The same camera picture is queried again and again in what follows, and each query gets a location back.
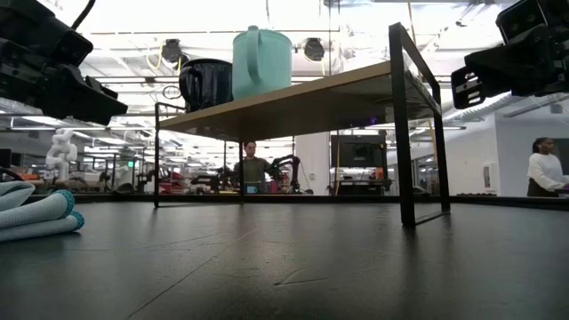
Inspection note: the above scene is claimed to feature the black table frame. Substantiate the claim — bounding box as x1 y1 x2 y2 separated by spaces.
0 191 569 212

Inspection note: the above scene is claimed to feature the wooden board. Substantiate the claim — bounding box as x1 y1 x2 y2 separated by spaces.
153 21 452 228

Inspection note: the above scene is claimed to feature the dark blue mug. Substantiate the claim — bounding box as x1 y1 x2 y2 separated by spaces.
178 58 235 114

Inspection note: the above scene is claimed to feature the blue plastic pouch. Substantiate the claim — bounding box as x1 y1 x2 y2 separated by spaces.
0 180 86 244

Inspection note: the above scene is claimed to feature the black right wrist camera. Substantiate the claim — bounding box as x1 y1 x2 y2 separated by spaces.
495 0 569 45

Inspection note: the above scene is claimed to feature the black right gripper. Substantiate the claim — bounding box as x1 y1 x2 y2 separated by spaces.
451 24 569 110

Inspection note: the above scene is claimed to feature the black ceiling cable reel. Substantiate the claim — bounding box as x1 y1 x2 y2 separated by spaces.
159 38 184 64
302 36 326 63

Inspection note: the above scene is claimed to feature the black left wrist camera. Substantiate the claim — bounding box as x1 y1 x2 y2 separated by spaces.
0 0 95 68

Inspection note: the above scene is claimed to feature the person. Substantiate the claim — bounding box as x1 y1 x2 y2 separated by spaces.
233 140 271 195
526 137 569 198

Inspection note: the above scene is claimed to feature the teal mug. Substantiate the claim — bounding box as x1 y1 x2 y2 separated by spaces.
231 24 293 101

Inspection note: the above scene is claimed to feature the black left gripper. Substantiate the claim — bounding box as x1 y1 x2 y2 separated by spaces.
0 39 129 127

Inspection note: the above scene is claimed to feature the black monitor cabinet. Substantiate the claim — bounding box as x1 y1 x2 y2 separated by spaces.
329 133 389 196

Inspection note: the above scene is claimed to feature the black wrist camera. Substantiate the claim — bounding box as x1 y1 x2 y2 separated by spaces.
0 0 95 68
495 0 569 45

